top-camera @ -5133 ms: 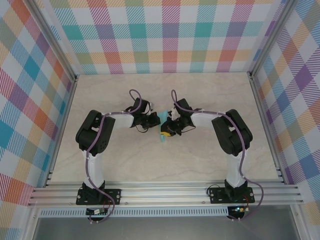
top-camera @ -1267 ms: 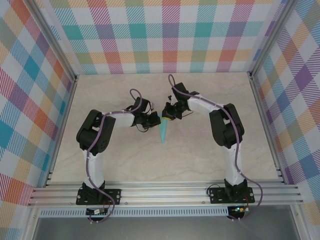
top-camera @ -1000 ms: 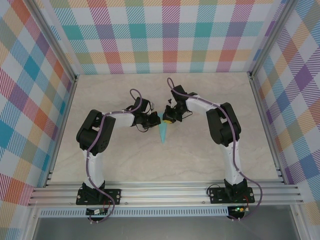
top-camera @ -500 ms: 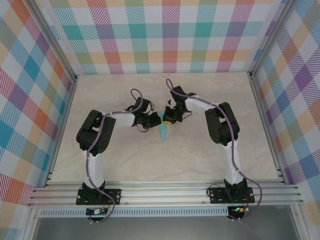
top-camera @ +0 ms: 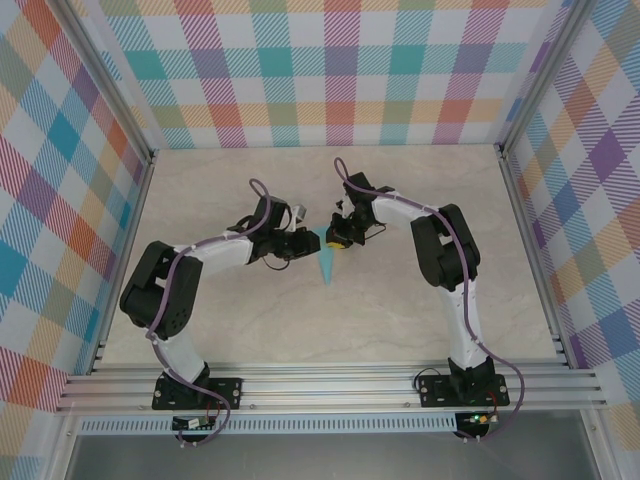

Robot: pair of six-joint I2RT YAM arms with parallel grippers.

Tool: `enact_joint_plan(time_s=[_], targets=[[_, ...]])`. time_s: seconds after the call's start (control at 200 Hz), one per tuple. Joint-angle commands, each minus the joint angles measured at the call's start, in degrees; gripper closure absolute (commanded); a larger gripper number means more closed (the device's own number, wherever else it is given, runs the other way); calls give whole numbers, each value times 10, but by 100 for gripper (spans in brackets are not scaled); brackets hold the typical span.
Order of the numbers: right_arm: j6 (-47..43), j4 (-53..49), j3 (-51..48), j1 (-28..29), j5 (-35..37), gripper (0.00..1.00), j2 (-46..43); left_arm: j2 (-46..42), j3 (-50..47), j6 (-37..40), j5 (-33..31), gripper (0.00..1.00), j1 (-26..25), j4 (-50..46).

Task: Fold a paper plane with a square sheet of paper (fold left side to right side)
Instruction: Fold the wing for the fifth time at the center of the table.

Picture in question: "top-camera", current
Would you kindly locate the teal paper sheet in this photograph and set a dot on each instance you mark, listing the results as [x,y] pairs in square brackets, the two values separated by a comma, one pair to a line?
[327,265]

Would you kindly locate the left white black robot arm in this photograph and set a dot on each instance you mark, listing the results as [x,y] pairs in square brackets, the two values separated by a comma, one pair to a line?
[182,355]

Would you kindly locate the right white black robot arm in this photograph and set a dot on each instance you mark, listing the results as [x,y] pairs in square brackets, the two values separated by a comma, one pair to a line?
[465,325]

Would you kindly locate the aluminium mounting rail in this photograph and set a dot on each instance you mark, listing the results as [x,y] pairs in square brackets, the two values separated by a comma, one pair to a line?
[325,390]

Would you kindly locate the aluminium side rail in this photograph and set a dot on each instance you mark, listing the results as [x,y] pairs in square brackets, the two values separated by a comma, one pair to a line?
[125,260]
[548,300]

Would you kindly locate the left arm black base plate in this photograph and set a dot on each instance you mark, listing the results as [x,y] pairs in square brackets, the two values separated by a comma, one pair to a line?
[230,390]

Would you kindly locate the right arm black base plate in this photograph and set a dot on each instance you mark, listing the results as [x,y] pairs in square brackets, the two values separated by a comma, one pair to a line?
[435,392]

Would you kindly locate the aluminium corner post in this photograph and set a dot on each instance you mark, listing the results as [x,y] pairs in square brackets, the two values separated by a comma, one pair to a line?
[545,80]
[107,80]

